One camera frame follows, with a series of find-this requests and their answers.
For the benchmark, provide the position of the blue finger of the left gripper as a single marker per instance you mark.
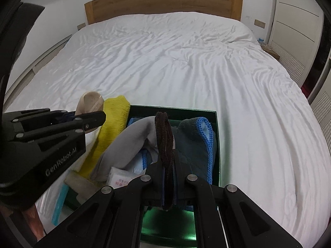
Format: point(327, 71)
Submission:
point(61, 115)
point(88, 121)

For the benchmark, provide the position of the clear zip bag blue strip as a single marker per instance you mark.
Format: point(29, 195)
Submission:
point(51, 207)

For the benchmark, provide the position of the wooden headboard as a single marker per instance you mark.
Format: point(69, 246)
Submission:
point(101, 10)

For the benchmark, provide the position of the white radiator cover panels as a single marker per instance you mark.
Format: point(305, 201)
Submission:
point(28, 74)

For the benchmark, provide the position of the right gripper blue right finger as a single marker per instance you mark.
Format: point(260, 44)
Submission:
point(180, 172)

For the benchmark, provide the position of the black hair band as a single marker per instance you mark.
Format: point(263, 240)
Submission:
point(165, 143)

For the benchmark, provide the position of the left wall switch plate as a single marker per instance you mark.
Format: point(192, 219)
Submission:
point(80, 26)

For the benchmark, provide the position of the wall switch plate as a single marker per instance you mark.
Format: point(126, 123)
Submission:
point(259, 23)
point(80, 26)

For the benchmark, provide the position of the right wall switch plate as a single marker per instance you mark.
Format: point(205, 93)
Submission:
point(259, 23)

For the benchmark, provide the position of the white wardrobe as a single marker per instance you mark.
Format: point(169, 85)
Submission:
point(297, 34)

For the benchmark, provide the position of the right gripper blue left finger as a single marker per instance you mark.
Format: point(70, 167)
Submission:
point(157, 171)

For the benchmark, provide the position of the blue grey microfiber towel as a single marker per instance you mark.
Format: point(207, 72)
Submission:
point(194, 140)

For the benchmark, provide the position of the yellow cleaning cloth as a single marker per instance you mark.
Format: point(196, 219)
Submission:
point(78, 179)

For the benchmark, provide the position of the white bed duvet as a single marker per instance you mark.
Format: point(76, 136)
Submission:
point(272, 146)

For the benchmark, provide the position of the beige packaged sponge pack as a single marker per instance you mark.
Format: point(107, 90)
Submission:
point(119, 178)

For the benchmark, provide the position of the beige oval sponge pad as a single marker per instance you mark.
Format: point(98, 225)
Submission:
point(91, 102)

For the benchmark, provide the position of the grey cloth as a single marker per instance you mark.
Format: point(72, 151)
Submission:
point(122, 151)

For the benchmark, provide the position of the person's left hand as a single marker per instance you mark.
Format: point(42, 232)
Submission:
point(32, 219)

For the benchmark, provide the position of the green metal tray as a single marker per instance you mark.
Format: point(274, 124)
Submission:
point(177, 229)

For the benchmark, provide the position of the right wooden nightstand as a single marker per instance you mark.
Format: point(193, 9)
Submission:
point(268, 49)

